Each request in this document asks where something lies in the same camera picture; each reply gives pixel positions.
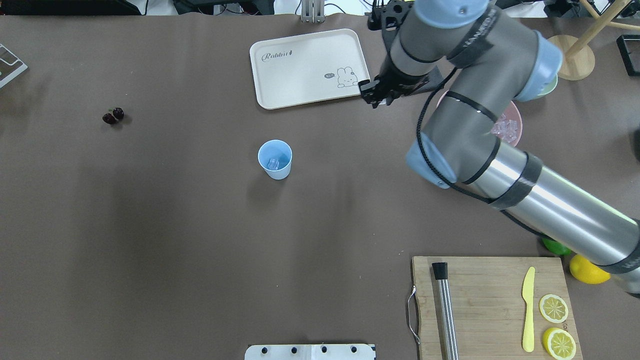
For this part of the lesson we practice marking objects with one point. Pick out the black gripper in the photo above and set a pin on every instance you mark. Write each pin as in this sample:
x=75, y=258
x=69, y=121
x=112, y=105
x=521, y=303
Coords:
x=391, y=81

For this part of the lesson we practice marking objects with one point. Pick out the clear ice cube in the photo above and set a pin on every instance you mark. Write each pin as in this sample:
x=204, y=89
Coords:
x=273, y=164

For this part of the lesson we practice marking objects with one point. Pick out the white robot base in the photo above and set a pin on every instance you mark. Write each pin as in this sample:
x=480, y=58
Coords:
x=331, y=351

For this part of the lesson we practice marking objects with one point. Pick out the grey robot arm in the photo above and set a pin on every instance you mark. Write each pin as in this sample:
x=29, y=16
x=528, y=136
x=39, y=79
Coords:
x=475, y=61

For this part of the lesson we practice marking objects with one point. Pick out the light blue plastic cup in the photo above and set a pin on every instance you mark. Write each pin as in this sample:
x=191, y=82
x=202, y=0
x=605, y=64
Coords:
x=275, y=157

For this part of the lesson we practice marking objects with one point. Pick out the cream rabbit tray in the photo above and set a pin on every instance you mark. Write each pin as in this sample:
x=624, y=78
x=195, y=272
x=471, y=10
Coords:
x=307, y=68

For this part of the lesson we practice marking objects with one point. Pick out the pink bowl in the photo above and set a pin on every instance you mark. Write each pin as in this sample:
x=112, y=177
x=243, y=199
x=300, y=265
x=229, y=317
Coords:
x=513, y=112

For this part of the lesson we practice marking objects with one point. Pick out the green bowl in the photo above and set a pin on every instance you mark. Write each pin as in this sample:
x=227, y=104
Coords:
x=548, y=88

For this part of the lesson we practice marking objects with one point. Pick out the steel muddler rod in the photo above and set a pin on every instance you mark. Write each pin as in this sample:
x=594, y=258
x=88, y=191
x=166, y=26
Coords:
x=447, y=321

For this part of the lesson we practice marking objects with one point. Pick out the wooden stand with round base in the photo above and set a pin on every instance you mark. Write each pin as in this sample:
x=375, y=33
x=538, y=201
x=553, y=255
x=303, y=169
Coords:
x=578, y=59

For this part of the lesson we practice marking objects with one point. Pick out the green lime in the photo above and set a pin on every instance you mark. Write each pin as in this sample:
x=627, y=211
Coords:
x=556, y=247

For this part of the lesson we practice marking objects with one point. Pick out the wooden cutting board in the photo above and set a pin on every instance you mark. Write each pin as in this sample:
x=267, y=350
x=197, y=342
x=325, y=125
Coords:
x=487, y=304

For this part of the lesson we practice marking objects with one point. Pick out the dark red cherry pair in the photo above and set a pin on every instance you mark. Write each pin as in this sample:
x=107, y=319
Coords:
x=114, y=116

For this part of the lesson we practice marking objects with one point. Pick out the yellow plastic knife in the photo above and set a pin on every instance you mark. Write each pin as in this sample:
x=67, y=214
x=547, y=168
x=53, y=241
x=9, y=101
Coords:
x=527, y=293

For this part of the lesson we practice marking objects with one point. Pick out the yellow lemon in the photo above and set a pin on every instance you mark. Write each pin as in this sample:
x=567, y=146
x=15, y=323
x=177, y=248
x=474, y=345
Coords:
x=586, y=272

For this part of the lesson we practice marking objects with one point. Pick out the lemon slice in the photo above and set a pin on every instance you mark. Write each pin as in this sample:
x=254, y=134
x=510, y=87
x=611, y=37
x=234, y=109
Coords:
x=553, y=308
x=559, y=344

